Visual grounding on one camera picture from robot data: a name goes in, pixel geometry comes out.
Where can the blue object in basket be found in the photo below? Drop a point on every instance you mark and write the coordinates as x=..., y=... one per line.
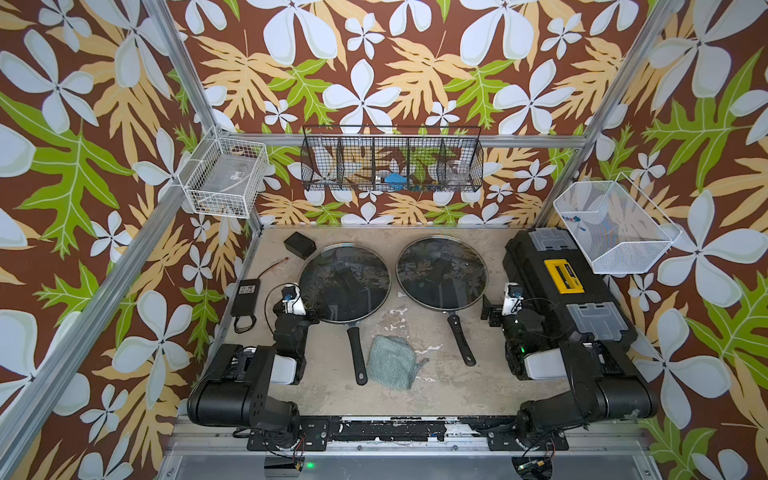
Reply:
x=395, y=182

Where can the black power adapter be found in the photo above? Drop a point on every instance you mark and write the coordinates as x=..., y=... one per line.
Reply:
x=244, y=305

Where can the black wire basket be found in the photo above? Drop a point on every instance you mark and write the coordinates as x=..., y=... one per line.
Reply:
x=359, y=157

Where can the green microfibre cloth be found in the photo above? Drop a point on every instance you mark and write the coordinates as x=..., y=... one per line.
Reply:
x=393, y=363

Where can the right black frying pan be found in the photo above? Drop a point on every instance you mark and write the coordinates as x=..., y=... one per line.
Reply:
x=454, y=322

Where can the glass pot lid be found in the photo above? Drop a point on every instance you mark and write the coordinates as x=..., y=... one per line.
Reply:
x=344, y=283
x=442, y=273

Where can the small black box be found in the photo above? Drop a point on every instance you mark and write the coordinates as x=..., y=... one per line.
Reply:
x=300, y=245

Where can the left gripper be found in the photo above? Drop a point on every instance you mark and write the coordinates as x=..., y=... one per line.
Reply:
x=297, y=318

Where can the black tool case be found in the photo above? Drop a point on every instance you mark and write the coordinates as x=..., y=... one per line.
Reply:
x=557, y=282

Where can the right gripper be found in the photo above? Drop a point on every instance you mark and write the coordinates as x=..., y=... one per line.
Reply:
x=496, y=312

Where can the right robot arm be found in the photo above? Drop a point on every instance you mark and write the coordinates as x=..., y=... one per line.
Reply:
x=584, y=344

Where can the white wire basket left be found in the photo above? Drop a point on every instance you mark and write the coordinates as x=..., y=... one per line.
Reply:
x=223, y=175

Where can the white mesh basket right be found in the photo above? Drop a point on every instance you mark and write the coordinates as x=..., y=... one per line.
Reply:
x=617, y=226

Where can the black frying pan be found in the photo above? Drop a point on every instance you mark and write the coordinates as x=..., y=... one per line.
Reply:
x=454, y=322
x=354, y=338

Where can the left black frying pan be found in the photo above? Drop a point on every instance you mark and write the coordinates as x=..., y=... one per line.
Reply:
x=354, y=338

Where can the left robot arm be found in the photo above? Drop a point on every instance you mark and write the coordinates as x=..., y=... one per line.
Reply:
x=234, y=390

